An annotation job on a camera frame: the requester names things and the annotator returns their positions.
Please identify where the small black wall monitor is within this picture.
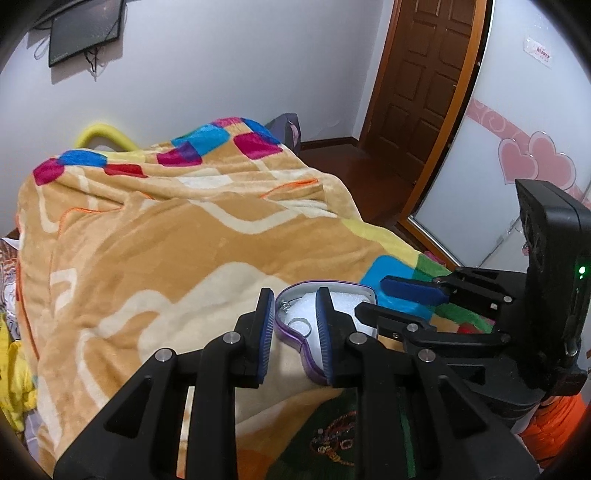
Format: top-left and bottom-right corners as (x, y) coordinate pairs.
(48, 0), (126, 68)

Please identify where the dark purple backpack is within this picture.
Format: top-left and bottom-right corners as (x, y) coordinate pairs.
(266, 113), (301, 155)

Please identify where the brown wooden door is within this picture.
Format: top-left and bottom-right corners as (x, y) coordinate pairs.
(363, 0), (477, 184)

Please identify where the purple heart-shaped tin box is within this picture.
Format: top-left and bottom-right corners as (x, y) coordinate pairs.
(274, 281), (378, 385)

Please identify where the white sliding wardrobe door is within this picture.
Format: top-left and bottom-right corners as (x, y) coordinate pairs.
(413, 1), (590, 271)

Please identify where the yellow curved foam tube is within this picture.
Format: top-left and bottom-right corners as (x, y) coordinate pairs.
(74, 122), (139, 152)

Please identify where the pile of bracelets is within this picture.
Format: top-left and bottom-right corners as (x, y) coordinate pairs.
(308, 410), (359, 469)

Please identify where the yellow cloth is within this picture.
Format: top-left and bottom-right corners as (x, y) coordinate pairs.
(0, 314), (37, 434)

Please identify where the colourful patchwork fleece blanket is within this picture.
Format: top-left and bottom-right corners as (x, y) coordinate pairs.
(13, 116), (495, 478)

